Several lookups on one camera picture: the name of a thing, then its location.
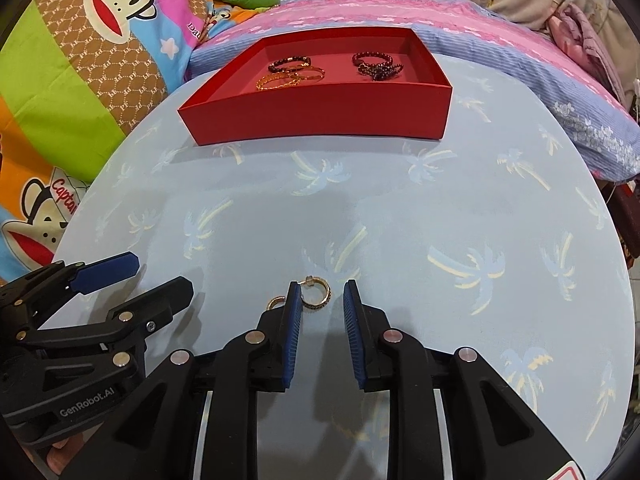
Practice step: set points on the person's left hand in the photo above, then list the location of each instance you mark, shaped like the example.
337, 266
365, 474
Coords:
59, 455

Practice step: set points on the plain gold bangle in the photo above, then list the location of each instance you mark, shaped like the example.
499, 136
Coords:
312, 76

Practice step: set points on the red cardboard box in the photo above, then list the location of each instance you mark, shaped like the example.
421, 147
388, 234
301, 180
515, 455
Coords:
320, 115

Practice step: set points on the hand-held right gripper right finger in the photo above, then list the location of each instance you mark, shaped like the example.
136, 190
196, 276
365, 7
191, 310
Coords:
356, 340

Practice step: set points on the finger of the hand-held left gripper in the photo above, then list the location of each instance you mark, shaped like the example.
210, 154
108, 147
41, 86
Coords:
107, 267
160, 300

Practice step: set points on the pink and blue striped quilt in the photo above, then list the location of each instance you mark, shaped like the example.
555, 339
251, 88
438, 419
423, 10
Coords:
500, 45

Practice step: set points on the cartoon monkey blanket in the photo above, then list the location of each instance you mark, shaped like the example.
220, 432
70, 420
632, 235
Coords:
75, 85

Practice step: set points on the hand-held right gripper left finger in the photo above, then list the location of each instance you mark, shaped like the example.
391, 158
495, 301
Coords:
290, 340

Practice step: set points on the gold hoop earring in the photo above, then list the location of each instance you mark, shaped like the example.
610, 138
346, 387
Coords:
325, 297

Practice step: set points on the pink quilted cloth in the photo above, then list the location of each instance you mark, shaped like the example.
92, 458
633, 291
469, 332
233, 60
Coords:
580, 40

